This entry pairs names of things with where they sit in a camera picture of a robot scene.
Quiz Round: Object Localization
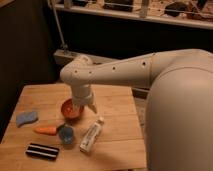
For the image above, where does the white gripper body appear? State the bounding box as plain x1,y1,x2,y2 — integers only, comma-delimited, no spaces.
71,84,94,106

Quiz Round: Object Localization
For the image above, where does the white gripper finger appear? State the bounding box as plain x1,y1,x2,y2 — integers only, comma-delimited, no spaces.
73,105,83,116
88,102,97,114

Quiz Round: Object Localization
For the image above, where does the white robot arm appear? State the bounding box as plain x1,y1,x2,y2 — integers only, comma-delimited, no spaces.
60,49,213,171

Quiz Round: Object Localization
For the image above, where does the red ceramic bowl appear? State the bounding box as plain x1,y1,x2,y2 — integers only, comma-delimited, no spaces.
61,99,84,119

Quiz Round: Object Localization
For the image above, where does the white tube bottle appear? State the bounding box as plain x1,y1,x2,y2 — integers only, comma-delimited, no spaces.
79,117,104,153

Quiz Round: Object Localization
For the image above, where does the small blue cup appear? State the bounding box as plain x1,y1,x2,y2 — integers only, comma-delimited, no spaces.
58,126,74,144

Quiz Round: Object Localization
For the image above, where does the orange toy carrot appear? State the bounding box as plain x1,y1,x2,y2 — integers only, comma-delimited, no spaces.
34,125,64,135

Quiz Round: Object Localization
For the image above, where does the wooden table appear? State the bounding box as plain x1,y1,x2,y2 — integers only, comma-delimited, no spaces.
0,84,146,171

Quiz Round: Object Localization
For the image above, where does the metal stand pole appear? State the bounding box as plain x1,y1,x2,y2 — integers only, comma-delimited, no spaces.
50,0,68,53

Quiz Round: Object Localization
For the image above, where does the black white striped block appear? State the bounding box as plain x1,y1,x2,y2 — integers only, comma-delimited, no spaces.
25,143,60,160

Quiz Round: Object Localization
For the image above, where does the cluttered background shelf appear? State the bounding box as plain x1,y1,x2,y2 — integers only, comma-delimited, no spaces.
53,0,213,30

